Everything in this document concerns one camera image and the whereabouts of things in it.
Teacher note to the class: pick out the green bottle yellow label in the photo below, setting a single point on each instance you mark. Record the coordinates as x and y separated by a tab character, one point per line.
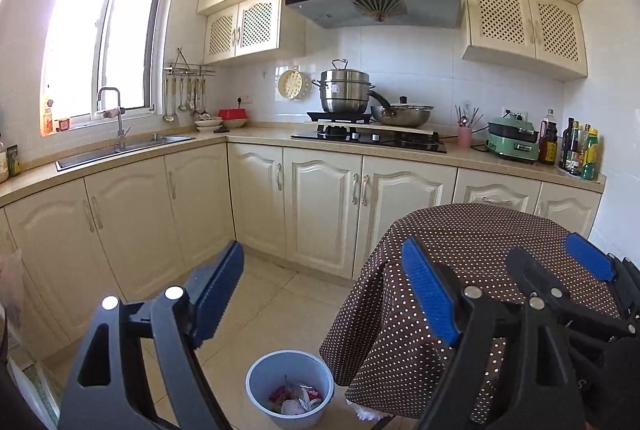
590	155

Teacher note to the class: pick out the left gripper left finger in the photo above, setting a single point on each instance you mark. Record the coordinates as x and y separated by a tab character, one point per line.
108	387

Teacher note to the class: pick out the lower cabinets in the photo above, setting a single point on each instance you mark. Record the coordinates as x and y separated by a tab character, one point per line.
129	224

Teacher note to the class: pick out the pink utensil cup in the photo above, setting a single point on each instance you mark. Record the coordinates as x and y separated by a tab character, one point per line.
465	134

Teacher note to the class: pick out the blue plastic trash bin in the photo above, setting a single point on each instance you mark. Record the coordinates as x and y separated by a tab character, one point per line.
290	374

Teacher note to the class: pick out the window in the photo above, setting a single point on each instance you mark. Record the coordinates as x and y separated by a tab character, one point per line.
97	60

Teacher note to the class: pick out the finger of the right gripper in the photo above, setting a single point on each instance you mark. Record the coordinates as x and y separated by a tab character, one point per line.
535	281
620	275

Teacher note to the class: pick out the cream round strainer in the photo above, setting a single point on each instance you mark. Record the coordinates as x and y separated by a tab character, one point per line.
292	84

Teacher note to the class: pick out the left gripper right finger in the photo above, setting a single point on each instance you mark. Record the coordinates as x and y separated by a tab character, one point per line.
536	385

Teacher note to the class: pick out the steel sink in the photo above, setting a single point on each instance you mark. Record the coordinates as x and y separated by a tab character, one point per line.
111	151

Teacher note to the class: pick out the range hood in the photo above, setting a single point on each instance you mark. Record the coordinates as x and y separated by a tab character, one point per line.
360	13

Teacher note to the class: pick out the black gas stove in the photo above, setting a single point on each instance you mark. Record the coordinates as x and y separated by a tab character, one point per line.
361	129

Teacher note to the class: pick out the steel steamer pot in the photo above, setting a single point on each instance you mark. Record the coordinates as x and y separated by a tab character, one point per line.
342	89

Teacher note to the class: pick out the steel faucet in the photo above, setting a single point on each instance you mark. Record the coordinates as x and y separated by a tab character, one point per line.
115	112

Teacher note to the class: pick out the steel wok with lid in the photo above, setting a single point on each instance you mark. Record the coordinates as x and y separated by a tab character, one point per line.
402	114

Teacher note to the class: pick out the dark soy sauce bottle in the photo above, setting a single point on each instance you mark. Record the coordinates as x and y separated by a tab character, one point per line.
548	140

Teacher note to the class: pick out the hanging utensil rack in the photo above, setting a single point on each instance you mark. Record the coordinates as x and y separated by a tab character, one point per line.
184	89

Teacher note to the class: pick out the green electric cooker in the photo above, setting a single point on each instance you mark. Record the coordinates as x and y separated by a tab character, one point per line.
513	137

